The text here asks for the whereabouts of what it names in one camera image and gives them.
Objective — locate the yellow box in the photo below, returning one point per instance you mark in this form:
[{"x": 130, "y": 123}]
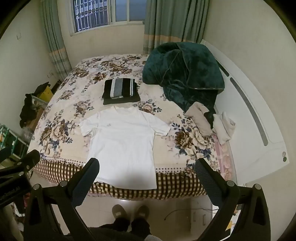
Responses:
[{"x": 45, "y": 94}]

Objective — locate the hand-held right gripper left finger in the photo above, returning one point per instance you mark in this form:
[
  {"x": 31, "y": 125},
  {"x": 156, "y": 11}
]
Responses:
[{"x": 84, "y": 185}]

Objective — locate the green storage crates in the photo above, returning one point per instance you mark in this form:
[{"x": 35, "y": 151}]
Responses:
[{"x": 10, "y": 141}]

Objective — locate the bed with floral sheet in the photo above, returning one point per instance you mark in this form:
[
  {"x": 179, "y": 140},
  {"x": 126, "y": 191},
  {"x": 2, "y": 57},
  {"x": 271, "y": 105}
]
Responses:
[{"x": 69, "y": 109}]

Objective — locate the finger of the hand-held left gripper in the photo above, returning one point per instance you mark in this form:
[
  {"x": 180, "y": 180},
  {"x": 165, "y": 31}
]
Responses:
[{"x": 27, "y": 161}]

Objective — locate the white bed headboard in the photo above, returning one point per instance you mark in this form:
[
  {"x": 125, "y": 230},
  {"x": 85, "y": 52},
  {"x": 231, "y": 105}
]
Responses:
[{"x": 252, "y": 111}]

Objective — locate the dark green plush blanket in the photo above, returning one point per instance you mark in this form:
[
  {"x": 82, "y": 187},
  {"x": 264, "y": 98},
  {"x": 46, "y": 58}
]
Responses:
[{"x": 185, "y": 69}]

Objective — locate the white crumpled cloth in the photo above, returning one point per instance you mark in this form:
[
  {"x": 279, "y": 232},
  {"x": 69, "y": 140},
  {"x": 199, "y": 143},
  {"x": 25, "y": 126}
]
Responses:
[{"x": 224, "y": 126}]

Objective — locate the white t-shirt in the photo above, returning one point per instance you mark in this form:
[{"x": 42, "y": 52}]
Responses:
[{"x": 122, "y": 141}]

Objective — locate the green curtain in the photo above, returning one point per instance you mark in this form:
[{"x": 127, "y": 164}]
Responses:
[
  {"x": 173, "y": 20},
  {"x": 56, "y": 44}
]

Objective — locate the folded black striped clothes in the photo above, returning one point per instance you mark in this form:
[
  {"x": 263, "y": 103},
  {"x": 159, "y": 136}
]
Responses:
[{"x": 120, "y": 89}]

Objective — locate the barred window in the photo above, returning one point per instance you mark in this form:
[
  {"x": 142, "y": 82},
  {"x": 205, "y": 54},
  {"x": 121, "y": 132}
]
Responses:
[{"x": 101, "y": 14}]

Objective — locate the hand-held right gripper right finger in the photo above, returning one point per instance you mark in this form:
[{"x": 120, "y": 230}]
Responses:
[{"x": 205, "y": 179}]

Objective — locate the beige cloth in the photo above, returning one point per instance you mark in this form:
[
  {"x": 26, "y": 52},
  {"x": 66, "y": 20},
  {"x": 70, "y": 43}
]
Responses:
[{"x": 200, "y": 118}]

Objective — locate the grey slipper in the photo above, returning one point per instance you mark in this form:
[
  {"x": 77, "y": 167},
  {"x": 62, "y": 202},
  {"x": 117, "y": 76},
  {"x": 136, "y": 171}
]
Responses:
[
  {"x": 119, "y": 211},
  {"x": 143, "y": 211}
]

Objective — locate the dark clothes pile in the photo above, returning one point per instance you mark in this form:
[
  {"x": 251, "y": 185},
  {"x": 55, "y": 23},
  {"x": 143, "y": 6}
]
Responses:
[{"x": 27, "y": 111}]

